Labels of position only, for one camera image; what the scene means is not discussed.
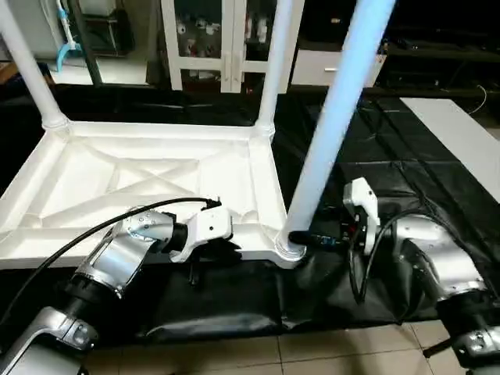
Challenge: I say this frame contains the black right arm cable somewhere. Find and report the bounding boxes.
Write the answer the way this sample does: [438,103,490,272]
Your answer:
[348,211,470,305]

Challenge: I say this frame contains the white plastic table leg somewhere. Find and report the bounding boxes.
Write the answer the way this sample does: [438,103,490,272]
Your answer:
[254,0,296,138]
[275,0,398,260]
[0,0,71,132]

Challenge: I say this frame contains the black metal frame leg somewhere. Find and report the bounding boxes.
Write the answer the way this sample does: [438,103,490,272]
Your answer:
[422,336,458,359]

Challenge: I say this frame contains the black work mat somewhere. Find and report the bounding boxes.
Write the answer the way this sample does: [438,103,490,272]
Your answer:
[0,82,500,345]

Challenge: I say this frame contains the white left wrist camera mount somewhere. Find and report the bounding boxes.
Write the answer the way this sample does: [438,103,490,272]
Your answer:
[168,205,234,263]

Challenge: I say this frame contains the white plastic table top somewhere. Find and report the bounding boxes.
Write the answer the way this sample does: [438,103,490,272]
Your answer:
[0,117,307,270]

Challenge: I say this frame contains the dark low media cabinet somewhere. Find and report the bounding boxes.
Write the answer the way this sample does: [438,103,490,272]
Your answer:
[383,23,500,98]

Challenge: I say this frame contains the white flat board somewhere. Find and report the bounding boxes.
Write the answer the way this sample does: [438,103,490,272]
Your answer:
[400,98,500,204]

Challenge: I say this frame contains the grey vertical metal pole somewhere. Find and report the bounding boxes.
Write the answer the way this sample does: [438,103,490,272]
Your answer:
[69,0,104,85]

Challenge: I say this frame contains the white glass door cabinet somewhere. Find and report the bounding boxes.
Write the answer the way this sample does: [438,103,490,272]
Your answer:
[160,0,302,95]

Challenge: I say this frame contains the white drawer unit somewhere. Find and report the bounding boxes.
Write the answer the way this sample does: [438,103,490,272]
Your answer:
[291,47,388,88]

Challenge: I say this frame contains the light blue plastic object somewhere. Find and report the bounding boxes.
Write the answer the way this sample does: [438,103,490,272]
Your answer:
[53,0,85,73]

